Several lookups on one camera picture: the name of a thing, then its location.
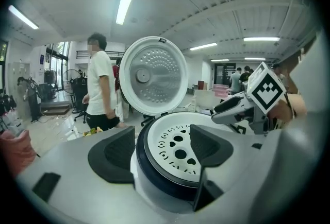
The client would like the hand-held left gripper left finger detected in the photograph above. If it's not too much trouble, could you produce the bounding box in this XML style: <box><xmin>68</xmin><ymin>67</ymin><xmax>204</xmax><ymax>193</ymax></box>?
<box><xmin>15</xmin><ymin>126</ymin><xmax>155</xmax><ymax>224</ymax></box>

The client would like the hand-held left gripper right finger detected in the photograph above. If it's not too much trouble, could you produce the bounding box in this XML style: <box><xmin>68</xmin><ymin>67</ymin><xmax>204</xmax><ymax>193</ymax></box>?
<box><xmin>180</xmin><ymin>124</ymin><xmax>269</xmax><ymax>224</ymax></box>

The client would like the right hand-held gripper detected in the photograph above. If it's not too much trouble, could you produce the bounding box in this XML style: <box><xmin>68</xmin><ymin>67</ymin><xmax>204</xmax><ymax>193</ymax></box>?
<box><xmin>210</xmin><ymin>61</ymin><xmax>287</xmax><ymax>137</ymax></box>

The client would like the white steamer tray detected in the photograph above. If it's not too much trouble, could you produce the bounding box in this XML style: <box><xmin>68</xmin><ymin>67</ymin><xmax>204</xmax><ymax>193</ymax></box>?
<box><xmin>143</xmin><ymin>111</ymin><xmax>216</xmax><ymax>189</ymax></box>

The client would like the person's right forearm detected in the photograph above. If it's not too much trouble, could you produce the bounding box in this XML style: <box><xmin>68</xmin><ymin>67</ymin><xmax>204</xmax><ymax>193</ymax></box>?
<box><xmin>285</xmin><ymin>93</ymin><xmax>308</xmax><ymax>117</ymax></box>

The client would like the person's right hand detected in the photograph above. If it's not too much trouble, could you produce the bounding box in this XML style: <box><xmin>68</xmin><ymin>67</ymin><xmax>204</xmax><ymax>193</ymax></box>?
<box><xmin>267</xmin><ymin>99</ymin><xmax>294</xmax><ymax>130</ymax></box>

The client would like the stack of pink boxes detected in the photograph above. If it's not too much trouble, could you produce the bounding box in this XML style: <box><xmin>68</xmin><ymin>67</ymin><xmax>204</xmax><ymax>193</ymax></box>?
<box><xmin>213</xmin><ymin>83</ymin><xmax>229</xmax><ymax>98</ymax></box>

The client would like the white and pink carton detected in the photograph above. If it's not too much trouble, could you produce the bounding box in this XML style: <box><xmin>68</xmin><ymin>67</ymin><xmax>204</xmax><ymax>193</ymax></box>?
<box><xmin>189</xmin><ymin>95</ymin><xmax>199</xmax><ymax>112</ymax></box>

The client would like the black door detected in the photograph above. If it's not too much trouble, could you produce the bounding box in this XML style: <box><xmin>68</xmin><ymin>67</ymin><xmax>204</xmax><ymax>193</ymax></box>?
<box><xmin>214</xmin><ymin>62</ymin><xmax>237</xmax><ymax>88</ymax></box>

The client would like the black office chair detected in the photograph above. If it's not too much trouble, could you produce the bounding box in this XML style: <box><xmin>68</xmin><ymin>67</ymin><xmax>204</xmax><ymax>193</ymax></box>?
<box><xmin>71</xmin><ymin>77</ymin><xmax>90</xmax><ymax>124</ymax></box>

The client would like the wooden platform step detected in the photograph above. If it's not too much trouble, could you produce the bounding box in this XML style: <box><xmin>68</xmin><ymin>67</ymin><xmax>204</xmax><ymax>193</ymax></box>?
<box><xmin>39</xmin><ymin>93</ymin><xmax>72</xmax><ymax>116</ymax></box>

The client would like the dark blue rice cooker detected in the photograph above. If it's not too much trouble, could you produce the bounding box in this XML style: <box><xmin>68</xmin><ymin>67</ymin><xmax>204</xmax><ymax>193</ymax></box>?
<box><xmin>119</xmin><ymin>36</ymin><xmax>217</xmax><ymax>215</ymax></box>

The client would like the black standing fan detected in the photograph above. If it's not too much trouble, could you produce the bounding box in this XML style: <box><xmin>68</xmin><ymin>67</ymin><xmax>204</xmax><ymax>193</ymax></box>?
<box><xmin>62</xmin><ymin>68</ymin><xmax>78</xmax><ymax>113</ymax></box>

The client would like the pink cloth covered chair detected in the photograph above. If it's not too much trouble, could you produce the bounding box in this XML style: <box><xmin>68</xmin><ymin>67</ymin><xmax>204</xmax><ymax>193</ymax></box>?
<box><xmin>0</xmin><ymin>129</ymin><xmax>37</xmax><ymax>178</ymax></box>

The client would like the black balcony railing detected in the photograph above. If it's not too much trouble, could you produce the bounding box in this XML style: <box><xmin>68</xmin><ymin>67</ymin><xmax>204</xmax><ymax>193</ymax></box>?
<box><xmin>75</xmin><ymin>48</ymin><xmax>126</xmax><ymax>59</ymax></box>

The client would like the glass entrance door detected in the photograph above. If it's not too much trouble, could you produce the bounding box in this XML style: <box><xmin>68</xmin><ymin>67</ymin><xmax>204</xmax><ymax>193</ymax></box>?
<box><xmin>45</xmin><ymin>41</ymin><xmax>71</xmax><ymax>93</ymax></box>

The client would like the black framed window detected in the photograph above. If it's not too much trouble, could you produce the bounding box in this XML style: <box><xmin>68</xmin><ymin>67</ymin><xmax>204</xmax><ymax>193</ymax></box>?
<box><xmin>0</xmin><ymin>39</ymin><xmax>9</xmax><ymax>90</ymax></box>

